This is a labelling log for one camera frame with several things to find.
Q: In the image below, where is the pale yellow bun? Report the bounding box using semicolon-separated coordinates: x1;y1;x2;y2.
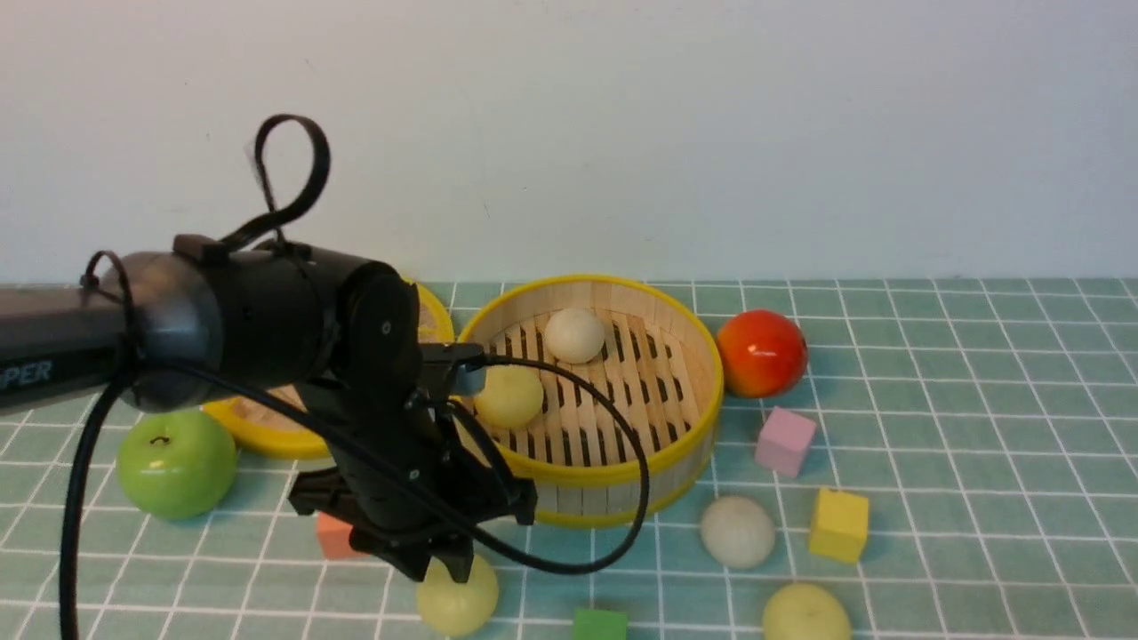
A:
762;582;854;640
417;553;500;637
473;366;545;432

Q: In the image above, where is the orange cube block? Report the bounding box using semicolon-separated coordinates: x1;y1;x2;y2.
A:
316;512;365;563

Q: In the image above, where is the green cube block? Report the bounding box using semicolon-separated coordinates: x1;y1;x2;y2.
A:
572;608;629;640

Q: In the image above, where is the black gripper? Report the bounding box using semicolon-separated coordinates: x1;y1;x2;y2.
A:
289;381;537;584

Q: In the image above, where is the yellow cube block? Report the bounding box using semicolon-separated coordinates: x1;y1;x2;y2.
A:
807;487;869;564

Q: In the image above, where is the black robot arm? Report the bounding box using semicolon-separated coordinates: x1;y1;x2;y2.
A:
3;236;537;583

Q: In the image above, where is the green toy apple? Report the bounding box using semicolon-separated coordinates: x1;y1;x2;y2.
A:
116;409;238;520

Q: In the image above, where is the yellow bamboo steamer tray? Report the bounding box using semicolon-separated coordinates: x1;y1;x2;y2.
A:
460;274;725;528

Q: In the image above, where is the white bun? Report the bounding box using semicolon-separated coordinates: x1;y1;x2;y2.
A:
543;307;607;364
699;495;780;571

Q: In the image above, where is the red orange toy tomato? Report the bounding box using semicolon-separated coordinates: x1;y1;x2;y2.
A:
716;309;809;397

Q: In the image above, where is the yellow bamboo steamer lid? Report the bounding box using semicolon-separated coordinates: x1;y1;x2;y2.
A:
203;284;456;460

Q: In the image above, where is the pink cube block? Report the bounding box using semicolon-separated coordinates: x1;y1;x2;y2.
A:
753;407;818;479

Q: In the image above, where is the green checked tablecloth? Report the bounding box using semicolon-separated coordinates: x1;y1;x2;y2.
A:
0;277;1138;640

